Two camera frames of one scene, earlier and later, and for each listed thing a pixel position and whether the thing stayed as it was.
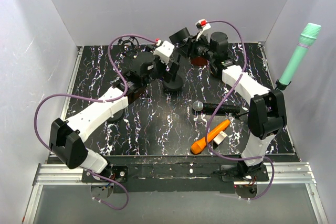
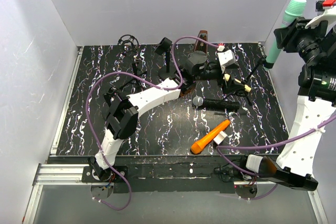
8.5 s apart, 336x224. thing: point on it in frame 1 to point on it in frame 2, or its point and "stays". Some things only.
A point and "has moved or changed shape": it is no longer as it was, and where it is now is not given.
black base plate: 177,174 stays
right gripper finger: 179,35 to 283,34
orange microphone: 199,145 stays
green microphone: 306,40 to 296,9
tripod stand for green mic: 268,112 to 266,64
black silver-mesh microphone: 210,108 has moved or changed shape
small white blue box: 220,137 stays
